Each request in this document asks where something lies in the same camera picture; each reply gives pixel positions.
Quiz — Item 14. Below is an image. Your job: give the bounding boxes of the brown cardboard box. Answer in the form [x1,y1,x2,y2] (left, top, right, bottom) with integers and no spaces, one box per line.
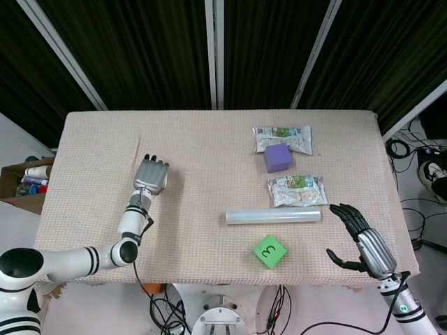
[0,156,56,216]

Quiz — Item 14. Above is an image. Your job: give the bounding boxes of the white black sneaker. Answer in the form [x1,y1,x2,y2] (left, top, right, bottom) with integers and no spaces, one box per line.
[418,160,447,206]

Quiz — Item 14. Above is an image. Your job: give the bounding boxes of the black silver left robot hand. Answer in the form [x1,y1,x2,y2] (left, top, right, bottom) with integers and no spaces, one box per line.
[131,154,170,196]

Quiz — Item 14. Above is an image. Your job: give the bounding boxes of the white bottle in box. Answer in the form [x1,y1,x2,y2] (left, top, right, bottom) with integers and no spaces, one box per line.
[24,165,53,179]

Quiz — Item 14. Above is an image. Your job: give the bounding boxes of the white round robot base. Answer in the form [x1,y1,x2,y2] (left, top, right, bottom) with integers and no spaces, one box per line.
[166,283,267,335]

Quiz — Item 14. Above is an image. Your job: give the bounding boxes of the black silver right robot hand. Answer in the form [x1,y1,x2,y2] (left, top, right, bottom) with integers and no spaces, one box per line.
[325,203,397,279]

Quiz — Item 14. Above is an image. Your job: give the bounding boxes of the green cube with number three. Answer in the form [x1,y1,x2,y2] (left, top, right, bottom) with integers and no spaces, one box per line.
[251,234,288,270]

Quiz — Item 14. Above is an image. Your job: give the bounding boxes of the black cables under table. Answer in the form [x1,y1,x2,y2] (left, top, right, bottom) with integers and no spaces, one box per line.
[132,283,191,335]

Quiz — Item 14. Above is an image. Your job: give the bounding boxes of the silver printed snack packet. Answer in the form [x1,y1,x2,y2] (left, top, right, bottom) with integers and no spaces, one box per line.
[267,174,330,208]
[251,125,314,156]

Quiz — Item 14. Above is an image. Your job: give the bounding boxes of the purple foam cube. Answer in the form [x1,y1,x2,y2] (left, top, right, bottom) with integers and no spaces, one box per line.
[263,144,293,174]

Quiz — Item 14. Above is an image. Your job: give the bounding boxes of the clear plastic wrap roll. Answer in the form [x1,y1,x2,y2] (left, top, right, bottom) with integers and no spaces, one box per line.
[224,206,322,226]

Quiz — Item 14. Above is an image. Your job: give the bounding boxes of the black floor cables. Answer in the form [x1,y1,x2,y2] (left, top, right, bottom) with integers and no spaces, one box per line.
[385,118,447,254]

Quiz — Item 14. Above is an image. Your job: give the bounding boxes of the beige woven tablecloth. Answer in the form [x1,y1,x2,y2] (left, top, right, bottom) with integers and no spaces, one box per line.
[33,110,421,289]

